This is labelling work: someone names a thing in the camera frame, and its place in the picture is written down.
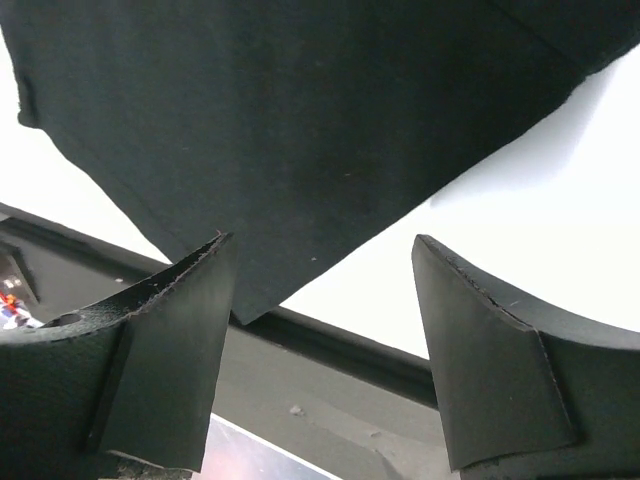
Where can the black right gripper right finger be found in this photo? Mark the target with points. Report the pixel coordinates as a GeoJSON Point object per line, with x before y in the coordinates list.
{"type": "Point", "coordinates": [525, 389]}

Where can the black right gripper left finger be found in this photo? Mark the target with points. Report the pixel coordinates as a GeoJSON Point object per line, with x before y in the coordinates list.
{"type": "Point", "coordinates": [128, 387]}

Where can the black t shirt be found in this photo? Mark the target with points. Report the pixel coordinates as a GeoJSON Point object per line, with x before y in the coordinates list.
{"type": "Point", "coordinates": [304, 127]}

